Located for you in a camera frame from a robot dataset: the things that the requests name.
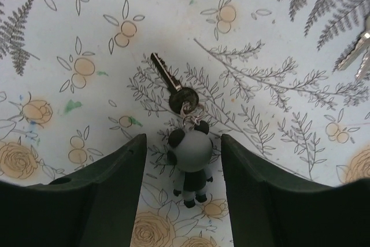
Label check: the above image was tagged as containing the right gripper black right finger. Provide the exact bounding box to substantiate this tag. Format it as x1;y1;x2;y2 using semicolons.
221;134;369;247

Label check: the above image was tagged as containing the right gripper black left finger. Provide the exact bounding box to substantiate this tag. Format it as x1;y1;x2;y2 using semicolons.
1;134;147;246

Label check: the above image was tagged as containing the panda figure keychain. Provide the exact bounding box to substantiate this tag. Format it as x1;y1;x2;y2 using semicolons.
167;120;213;208

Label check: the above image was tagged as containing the silver key with ring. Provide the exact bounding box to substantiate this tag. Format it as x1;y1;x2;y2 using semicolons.
150;53;202;125

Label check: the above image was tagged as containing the floral patterned table mat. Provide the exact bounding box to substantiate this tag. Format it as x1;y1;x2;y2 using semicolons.
1;0;369;246

